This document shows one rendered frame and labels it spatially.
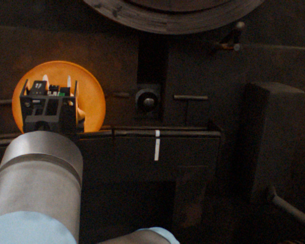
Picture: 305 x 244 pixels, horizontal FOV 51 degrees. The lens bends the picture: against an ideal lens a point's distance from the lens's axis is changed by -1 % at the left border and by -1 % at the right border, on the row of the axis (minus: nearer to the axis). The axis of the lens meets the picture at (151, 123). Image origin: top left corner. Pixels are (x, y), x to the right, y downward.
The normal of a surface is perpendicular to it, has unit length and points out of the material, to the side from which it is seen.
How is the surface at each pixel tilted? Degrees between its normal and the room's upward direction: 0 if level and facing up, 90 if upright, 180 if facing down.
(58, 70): 89
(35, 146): 16
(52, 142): 20
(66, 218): 54
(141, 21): 90
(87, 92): 89
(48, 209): 30
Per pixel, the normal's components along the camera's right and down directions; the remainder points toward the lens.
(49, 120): 0.10, -0.84
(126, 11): 0.16, 0.30
